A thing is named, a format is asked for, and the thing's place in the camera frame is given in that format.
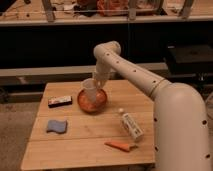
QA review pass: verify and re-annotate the orange toy carrot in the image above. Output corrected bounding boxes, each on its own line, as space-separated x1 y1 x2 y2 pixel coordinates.
105 141 137 152

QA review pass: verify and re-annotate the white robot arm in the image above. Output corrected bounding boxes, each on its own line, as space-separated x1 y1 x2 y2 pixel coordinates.
93 41 212 171

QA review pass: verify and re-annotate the long wooden shelf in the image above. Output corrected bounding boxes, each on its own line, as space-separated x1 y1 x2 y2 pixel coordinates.
0 0 213 28

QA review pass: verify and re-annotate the white plastic bottle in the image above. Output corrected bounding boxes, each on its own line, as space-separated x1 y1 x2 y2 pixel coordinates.
118 108 143 142

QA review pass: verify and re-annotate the white ceramic cup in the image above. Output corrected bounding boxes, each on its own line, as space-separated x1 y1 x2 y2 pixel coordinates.
82 78 100 102

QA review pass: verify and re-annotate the wooden table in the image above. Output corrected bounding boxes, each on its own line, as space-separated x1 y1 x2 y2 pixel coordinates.
21 80 155 171

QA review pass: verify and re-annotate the black box on right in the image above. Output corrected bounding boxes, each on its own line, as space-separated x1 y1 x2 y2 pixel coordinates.
165 45 213 74

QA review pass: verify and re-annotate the orange ceramic bowl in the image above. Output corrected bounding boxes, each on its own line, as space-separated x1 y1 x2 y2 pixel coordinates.
77 89 108 113

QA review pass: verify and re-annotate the blue sponge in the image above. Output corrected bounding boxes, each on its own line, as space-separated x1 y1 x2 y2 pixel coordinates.
46 120 67 134

